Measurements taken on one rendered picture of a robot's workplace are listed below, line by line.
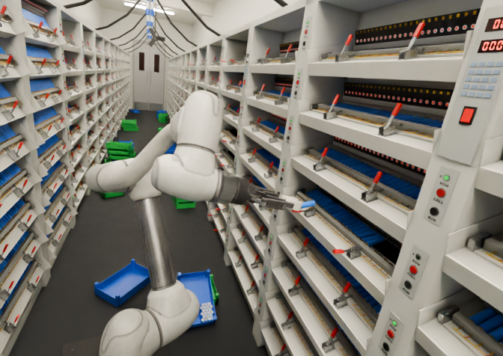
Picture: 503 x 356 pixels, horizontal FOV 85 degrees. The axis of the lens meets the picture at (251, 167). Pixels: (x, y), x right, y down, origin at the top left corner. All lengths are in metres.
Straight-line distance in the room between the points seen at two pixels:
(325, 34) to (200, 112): 0.68
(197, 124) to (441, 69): 0.56
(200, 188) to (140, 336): 0.67
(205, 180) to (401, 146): 0.49
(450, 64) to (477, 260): 0.40
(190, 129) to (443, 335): 0.74
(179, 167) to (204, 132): 0.11
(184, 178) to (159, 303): 0.70
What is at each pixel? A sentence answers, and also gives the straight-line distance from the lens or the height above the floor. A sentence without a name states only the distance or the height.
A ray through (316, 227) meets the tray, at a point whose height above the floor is 0.90.
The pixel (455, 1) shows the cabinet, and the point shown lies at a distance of 1.04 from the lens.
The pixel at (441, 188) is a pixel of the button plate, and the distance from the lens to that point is 0.70.
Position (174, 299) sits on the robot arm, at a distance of 1.26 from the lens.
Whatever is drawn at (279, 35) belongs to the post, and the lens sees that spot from 1.90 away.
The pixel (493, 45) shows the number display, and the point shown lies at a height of 1.49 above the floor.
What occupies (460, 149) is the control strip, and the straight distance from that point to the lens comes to 0.68.
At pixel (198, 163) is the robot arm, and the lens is 0.68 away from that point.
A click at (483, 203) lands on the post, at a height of 1.20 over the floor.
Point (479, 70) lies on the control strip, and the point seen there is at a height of 1.45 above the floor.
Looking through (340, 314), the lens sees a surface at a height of 0.71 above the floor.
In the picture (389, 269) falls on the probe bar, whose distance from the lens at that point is 0.90.
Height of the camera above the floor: 1.38
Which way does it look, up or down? 17 degrees down
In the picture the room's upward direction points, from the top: 8 degrees clockwise
